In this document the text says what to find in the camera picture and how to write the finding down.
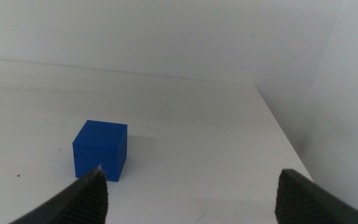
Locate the blue cube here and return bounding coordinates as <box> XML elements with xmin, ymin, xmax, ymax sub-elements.
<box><xmin>72</xmin><ymin>119</ymin><xmax>128</xmax><ymax>183</ymax></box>

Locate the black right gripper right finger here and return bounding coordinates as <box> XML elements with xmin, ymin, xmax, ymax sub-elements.
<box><xmin>274</xmin><ymin>169</ymin><xmax>358</xmax><ymax>224</ymax></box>

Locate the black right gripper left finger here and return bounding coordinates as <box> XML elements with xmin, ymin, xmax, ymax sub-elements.
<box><xmin>7</xmin><ymin>166</ymin><xmax>109</xmax><ymax>224</ymax></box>

